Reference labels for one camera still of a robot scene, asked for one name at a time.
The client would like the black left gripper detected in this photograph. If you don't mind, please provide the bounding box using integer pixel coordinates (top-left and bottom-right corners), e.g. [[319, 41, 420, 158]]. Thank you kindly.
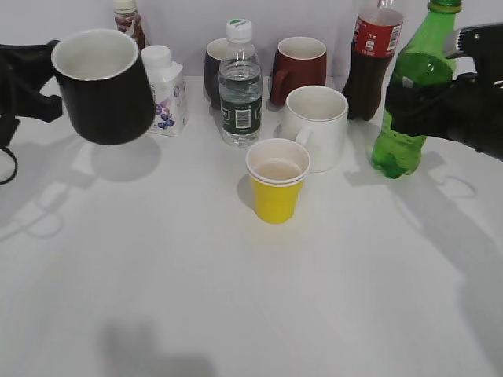
[[1, 40, 63, 146]]

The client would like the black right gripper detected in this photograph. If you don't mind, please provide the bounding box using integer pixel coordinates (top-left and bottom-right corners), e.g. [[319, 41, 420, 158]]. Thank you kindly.
[[384, 22, 502, 160]]

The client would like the green soda bottle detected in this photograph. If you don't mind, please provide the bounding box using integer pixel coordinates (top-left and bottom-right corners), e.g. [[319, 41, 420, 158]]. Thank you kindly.
[[371, 0, 462, 179]]

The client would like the black mug white interior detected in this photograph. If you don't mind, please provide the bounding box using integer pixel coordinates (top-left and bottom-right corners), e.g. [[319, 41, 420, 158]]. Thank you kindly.
[[51, 29, 155, 145]]

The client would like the white ceramic mug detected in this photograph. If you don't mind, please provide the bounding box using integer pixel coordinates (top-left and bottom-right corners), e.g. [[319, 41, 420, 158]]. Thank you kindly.
[[277, 85, 348, 173]]

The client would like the dark red mug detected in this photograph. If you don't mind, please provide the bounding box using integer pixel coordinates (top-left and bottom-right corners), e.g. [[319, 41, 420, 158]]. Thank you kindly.
[[270, 36, 327, 106]]

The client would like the dark navy mug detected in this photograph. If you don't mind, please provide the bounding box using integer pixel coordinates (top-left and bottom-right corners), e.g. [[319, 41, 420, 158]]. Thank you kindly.
[[204, 38, 228, 110]]

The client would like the cola bottle red label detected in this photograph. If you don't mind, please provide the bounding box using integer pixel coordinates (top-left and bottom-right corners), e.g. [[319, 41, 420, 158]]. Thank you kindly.
[[343, 1, 404, 121]]

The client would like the brown coffee drink bottle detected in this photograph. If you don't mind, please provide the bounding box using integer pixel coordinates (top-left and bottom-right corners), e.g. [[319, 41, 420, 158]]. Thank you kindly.
[[113, 0, 148, 50]]

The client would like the white blueberry yogurt bottle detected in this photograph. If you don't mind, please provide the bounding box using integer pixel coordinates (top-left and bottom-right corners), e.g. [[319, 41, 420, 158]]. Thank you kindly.
[[141, 45, 188, 137]]

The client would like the yellow paper cup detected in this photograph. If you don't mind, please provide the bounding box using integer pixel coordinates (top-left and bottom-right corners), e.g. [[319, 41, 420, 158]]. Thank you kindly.
[[245, 138, 310, 224]]

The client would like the clear water bottle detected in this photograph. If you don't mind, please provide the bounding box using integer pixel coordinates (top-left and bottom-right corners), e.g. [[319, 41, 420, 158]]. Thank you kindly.
[[218, 18, 263, 148]]

